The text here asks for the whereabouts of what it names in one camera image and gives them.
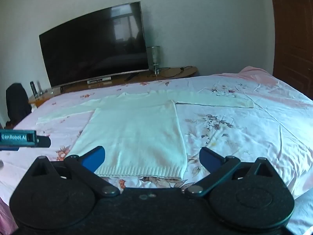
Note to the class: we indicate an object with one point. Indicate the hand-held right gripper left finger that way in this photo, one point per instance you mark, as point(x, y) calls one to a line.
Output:
point(94, 160)

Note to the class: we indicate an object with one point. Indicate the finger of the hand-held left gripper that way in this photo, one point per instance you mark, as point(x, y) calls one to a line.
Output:
point(44, 142)

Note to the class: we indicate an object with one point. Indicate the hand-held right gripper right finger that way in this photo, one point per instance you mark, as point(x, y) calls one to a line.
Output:
point(209, 160)

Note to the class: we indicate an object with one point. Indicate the white knitted sweater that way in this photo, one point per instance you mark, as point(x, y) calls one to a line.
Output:
point(137, 132)

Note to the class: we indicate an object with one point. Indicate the black cloth-covered chair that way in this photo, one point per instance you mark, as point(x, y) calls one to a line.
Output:
point(17, 102)

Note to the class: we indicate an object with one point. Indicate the pink floral bed sheet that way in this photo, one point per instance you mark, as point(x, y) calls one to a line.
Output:
point(244, 132)

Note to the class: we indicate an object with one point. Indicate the silver set-top box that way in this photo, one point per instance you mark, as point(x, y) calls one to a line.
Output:
point(99, 80)

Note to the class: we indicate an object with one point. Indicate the black remote control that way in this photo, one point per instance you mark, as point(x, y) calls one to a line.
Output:
point(130, 77)

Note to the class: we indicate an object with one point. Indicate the wooden television stand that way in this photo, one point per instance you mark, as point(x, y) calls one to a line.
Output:
point(176, 72)

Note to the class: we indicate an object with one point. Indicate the black flat screen television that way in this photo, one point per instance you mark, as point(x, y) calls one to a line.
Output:
point(93, 46)

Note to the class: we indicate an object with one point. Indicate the glass table lamp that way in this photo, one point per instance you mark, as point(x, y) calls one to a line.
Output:
point(153, 53)

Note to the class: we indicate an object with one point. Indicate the brown wooden door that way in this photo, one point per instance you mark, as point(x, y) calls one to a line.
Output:
point(293, 41)

